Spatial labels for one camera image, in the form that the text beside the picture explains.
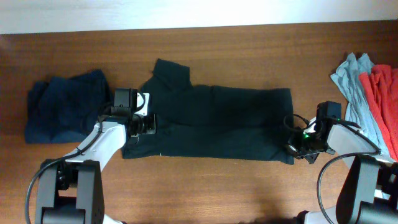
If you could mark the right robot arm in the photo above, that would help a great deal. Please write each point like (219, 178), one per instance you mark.
(369, 193)

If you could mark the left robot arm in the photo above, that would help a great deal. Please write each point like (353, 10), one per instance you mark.
(69, 189)

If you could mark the folded navy blue garment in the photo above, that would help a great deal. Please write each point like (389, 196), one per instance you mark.
(65, 110)

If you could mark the light blue-grey garment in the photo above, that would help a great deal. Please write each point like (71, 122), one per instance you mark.
(346, 78)

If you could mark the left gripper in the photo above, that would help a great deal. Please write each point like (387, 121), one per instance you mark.
(151, 127)

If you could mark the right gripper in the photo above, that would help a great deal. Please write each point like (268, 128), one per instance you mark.
(293, 145)

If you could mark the dark green t-shirt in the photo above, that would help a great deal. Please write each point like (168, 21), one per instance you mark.
(212, 121)

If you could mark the red garment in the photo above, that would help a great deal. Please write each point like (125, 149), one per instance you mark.
(380, 89)

